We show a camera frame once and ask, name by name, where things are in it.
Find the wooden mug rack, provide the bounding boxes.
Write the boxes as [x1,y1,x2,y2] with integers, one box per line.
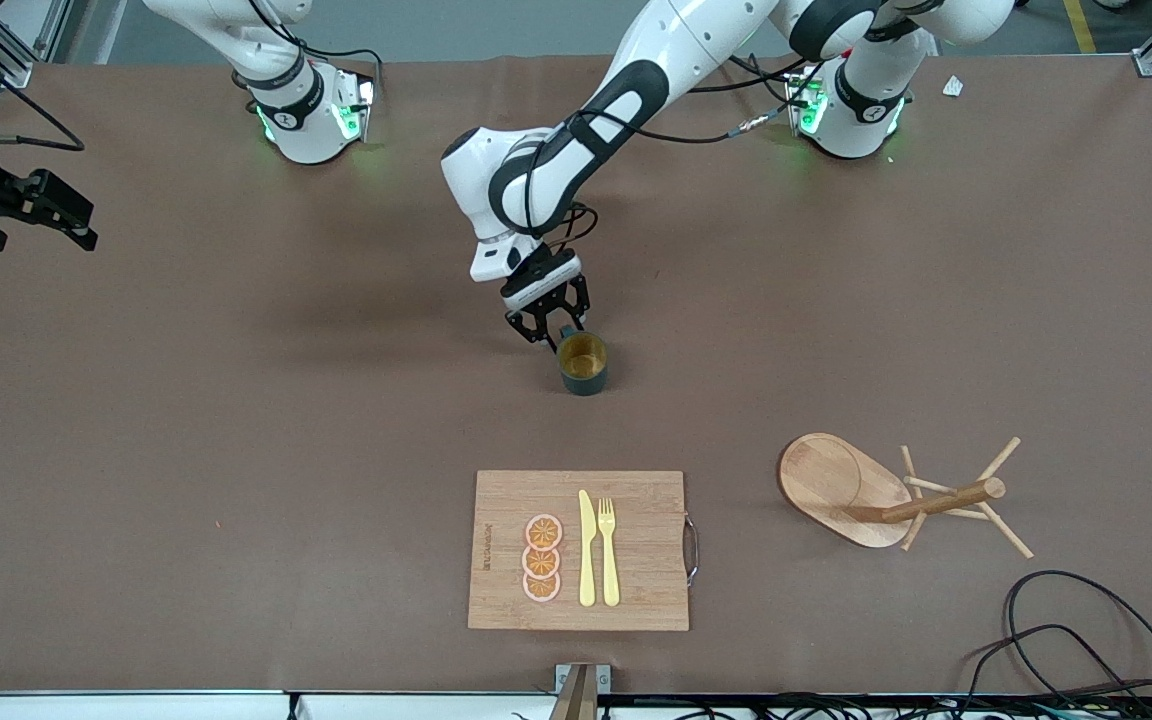
[777,432,1035,560]

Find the dark teal mug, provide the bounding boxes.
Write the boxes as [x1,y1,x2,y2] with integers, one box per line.
[557,328,609,397]

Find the yellow plastic knife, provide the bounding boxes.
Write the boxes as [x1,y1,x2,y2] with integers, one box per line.
[578,489,598,608]

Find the metal camera bracket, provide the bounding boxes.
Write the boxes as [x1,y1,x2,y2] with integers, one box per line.
[548,663,612,720]

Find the white table edge rail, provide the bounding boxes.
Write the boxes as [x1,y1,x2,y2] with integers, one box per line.
[0,688,1152,720]

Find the black looped cable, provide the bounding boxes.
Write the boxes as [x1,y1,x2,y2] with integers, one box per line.
[1004,570,1152,720]
[964,625,1147,720]

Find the black base cable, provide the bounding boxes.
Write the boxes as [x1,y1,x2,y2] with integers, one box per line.
[701,50,797,106]

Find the bamboo cutting board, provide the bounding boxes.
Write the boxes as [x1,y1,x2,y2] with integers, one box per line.
[467,470,700,632]

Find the yellow plastic fork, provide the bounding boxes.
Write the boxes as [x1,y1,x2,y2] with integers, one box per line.
[597,497,621,608]

